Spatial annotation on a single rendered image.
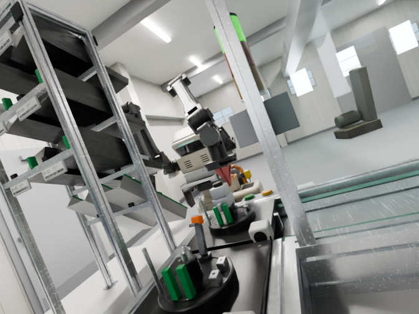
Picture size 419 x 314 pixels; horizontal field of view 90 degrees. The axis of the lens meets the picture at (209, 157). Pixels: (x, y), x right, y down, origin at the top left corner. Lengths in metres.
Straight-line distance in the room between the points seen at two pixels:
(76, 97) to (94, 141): 0.13
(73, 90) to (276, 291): 0.65
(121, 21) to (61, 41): 4.01
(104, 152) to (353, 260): 0.61
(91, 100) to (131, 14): 4.02
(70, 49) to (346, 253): 0.82
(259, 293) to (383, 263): 0.22
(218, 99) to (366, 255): 11.28
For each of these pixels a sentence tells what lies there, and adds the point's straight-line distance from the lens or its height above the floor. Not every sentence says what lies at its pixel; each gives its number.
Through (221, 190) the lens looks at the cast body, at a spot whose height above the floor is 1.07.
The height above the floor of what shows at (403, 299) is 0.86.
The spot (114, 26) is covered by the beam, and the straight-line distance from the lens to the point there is 4.82.
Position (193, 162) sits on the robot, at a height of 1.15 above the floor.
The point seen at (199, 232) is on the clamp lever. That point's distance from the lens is 0.45.
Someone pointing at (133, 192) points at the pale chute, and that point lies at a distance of 0.66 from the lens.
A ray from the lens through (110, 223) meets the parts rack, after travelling 0.54.
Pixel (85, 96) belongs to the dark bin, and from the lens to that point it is 0.70.
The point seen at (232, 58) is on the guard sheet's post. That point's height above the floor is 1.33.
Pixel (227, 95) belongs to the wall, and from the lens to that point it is 11.50.
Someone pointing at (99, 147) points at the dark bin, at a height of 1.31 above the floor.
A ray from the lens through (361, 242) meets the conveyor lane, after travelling 0.46.
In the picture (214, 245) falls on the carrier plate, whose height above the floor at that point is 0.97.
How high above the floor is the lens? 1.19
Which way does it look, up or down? 2 degrees down
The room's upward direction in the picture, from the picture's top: 21 degrees counter-clockwise
